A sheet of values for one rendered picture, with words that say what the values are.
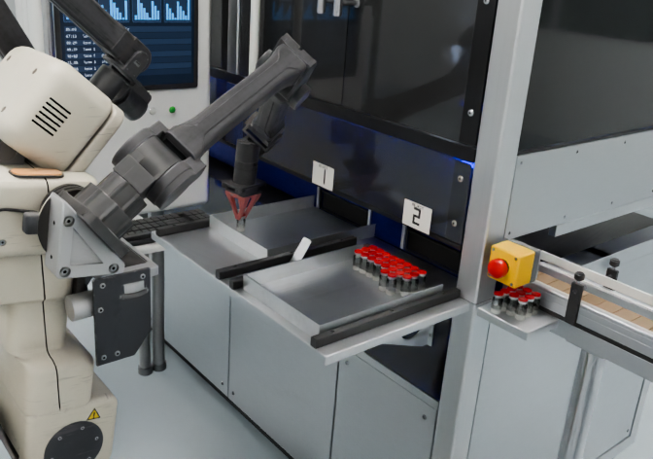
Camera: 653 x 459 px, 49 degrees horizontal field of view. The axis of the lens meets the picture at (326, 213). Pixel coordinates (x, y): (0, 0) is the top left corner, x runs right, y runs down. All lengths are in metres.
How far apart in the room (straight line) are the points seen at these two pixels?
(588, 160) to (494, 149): 0.35
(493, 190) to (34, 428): 0.95
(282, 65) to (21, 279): 0.55
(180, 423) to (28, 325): 1.42
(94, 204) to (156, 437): 1.63
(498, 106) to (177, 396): 1.75
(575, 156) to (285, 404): 1.16
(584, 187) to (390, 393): 0.69
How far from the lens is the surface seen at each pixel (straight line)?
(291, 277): 1.60
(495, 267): 1.47
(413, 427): 1.84
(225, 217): 1.88
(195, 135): 1.13
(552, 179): 1.65
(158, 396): 2.77
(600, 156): 1.79
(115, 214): 1.04
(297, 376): 2.17
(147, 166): 1.08
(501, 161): 1.48
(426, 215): 1.61
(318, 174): 1.88
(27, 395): 1.30
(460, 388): 1.68
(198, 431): 2.60
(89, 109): 1.16
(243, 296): 1.52
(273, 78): 1.25
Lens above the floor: 1.57
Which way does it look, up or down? 20 degrees down
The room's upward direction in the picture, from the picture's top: 4 degrees clockwise
